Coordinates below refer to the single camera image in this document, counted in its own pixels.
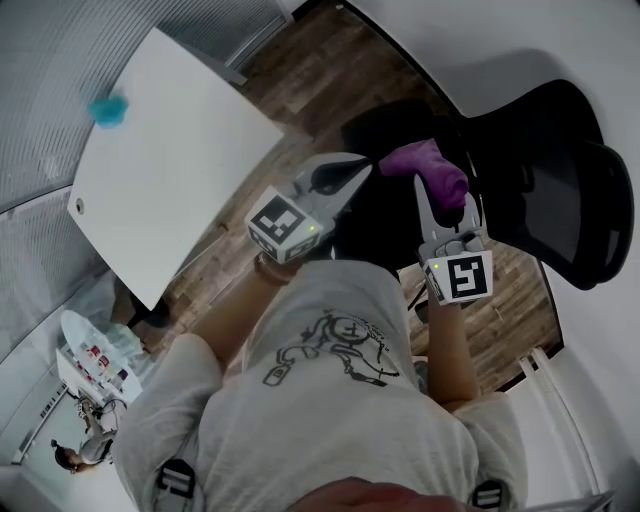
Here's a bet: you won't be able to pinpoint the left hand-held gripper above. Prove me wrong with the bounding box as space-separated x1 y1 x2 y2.
244 151 374 265

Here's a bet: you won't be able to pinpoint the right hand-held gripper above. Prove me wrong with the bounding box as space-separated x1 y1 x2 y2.
412 174 494 308

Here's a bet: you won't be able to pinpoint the purple cloth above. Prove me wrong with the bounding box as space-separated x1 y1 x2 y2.
378 139 470 221

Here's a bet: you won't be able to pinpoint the person's right forearm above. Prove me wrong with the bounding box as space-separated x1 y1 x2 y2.
424 299 481 411

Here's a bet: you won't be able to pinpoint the person's left forearm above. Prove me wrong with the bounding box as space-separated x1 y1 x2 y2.
192 259 301 371

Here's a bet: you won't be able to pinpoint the small turquoise object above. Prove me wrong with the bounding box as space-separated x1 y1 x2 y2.
87 94 131 131

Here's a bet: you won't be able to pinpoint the person's black trousers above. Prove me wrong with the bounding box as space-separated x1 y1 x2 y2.
327 209 402 274

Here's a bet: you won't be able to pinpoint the black office chair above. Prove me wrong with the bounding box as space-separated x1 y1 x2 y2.
339 78 635 292

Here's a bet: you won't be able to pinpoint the white desk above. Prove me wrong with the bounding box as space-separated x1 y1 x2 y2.
67 27 286 312

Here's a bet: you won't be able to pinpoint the person's grey printed t-shirt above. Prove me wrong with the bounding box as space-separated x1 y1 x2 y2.
112 259 529 512

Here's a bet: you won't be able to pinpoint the person's face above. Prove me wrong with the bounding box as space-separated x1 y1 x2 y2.
299 475 476 512

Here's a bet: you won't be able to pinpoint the group of small red packets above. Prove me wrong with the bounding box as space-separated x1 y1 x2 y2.
82 344 131 387

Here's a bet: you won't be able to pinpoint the round white table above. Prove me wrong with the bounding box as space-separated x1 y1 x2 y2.
59 309 146 401

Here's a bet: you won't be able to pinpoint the black floor cable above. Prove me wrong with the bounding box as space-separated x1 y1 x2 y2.
407 279 429 314

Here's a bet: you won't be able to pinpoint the brown beaded bracelet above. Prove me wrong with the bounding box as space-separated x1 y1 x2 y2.
253 252 297 285

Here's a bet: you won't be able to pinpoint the black strap buckle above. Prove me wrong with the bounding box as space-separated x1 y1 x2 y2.
159 459 199 502
472 480 507 509

